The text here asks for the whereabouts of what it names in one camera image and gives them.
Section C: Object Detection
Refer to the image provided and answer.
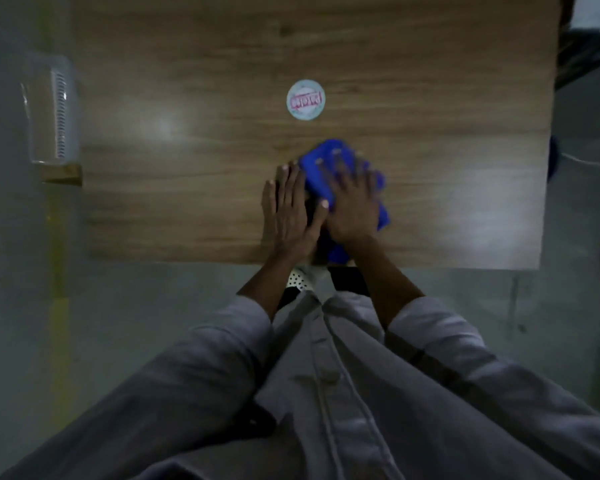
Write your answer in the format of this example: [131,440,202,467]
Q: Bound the person's left hand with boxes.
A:
[261,163,330,263]

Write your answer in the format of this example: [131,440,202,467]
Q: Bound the person's right hand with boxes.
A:
[321,157,382,245]

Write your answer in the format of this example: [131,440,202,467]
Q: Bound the blue cloth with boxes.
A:
[298,139,391,265]

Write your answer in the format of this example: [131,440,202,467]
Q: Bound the round white foil lid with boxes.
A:
[285,79,327,121]

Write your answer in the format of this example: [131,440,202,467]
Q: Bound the blue round waste bin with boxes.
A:
[547,136,561,181]

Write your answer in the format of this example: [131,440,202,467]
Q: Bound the person's right forearm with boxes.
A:
[352,237,426,329]

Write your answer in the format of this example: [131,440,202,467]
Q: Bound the person's left forearm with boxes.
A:
[236,254,306,321]

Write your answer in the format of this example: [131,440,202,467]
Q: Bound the white perforated shoe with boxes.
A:
[285,267,317,293]

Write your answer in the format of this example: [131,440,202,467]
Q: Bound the black trousers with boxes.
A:
[277,266,372,311]

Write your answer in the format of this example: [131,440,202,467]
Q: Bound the wooden table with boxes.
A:
[69,0,563,271]

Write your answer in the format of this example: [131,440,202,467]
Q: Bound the light denim shirt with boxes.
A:
[0,290,600,480]

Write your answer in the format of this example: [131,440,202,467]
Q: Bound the clear plastic box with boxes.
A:
[21,52,81,167]

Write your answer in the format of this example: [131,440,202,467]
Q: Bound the black box with white label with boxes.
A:
[555,0,600,91]

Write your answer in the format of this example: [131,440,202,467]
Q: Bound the white cable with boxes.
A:
[561,152,600,169]

